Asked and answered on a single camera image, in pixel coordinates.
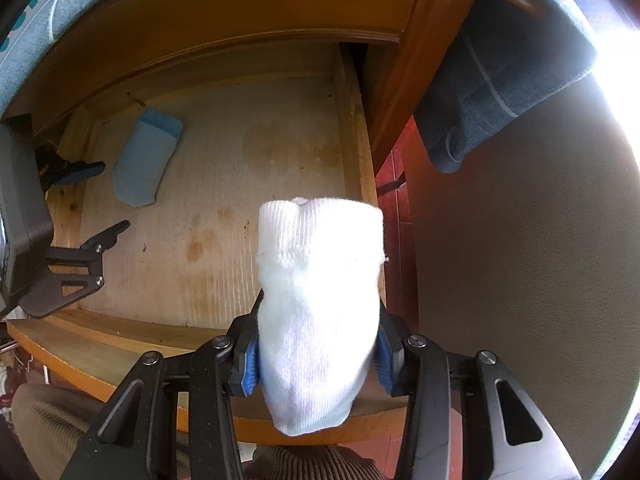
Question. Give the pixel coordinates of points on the wooden cabinet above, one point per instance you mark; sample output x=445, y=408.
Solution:
x=250, y=10

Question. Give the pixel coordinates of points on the white cardboard box teal print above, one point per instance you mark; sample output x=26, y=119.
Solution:
x=27, y=7

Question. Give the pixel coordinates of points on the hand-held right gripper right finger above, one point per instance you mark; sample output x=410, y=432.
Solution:
x=386, y=365

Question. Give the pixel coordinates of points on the white sock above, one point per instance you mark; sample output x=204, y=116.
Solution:
x=315, y=310

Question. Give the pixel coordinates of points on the light blue sock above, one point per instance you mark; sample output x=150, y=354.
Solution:
x=145, y=160

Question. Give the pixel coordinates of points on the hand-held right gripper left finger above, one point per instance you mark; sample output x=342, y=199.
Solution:
x=250, y=365

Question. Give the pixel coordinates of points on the blue checked cloth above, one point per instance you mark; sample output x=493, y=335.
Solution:
x=500, y=85

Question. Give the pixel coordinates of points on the wooden drawer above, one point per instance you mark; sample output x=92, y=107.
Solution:
x=225, y=160

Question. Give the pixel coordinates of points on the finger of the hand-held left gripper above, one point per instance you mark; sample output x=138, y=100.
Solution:
x=80, y=172
x=75, y=260

